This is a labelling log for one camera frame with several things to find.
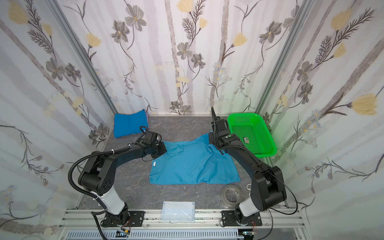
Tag green plastic basket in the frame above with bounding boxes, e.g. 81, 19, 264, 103
227, 113, 277, 159

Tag teal t-shirt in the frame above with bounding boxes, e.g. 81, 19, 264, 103
149, 134, 241, 185

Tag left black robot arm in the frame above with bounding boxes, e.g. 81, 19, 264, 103
78, 142, 167, 227

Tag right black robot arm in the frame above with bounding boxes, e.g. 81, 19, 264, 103
209, 133, 287, 218

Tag folded blue t-shirt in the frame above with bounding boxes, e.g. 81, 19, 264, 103
114, 110, 149, 138

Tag clear tape roll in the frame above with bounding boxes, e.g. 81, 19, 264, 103
221, 185, 244, 209

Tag clear plastic bag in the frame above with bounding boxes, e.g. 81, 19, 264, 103
161, 202, 195, 223

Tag white scissors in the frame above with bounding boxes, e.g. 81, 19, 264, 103
246, 184, 252, 195

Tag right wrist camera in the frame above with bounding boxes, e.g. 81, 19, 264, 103
211, 107, 230, 135

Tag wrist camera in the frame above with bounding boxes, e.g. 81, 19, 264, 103
138, 131, 162, 146
211, 107, 230, 135

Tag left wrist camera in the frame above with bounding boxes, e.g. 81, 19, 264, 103
138, 131, 162, 146

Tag white slotted cable duct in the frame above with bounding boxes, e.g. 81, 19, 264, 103
65, 229, 245, 240

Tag black corrugated cable hose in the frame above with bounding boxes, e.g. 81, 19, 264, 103
67, 143, 133, 240

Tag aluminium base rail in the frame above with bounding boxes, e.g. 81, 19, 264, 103
58, 208, 305, 232

